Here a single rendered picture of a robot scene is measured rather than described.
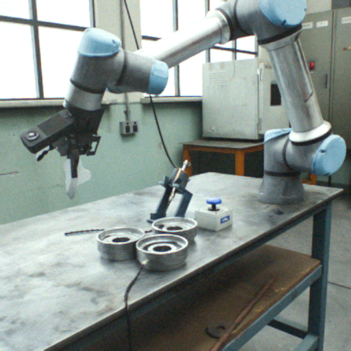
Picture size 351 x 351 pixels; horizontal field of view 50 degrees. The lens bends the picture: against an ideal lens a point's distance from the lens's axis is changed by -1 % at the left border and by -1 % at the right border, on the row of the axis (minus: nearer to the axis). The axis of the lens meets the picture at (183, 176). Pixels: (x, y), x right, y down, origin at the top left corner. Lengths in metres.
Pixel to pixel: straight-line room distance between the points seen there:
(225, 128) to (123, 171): 0.92
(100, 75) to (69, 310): 0.43
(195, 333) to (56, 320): 0.47
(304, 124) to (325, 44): 3.61
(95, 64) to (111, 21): 2.11
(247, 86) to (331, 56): 1.75
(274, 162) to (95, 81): 0.65
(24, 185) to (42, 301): 1.80
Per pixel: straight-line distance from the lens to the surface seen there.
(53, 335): 0.62
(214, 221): 0.96
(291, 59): 1.03
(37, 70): 2.55
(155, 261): 0.75
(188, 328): 1.05
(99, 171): 2.74
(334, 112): 4.60
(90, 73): 0.78
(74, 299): 0.70
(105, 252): 0.82
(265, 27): 1.01
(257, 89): 3.04
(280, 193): 1.22
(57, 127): 0.83
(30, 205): 2.50
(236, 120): 3.14
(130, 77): 0.80
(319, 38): 4.71
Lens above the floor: 1.12
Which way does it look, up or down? 11 degrees down
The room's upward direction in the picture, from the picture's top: 1 degrees counter-clockwise
